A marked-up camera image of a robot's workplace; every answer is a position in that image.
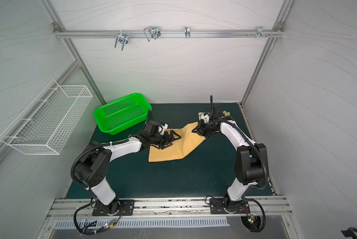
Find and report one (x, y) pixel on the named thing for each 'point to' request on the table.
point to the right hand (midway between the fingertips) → (195, 128)
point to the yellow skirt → (181, 147)
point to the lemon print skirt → (205, 116)
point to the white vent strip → (100, 224)
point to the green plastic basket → (122, 114)
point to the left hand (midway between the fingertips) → (179, 138)
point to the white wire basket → (45, 126)
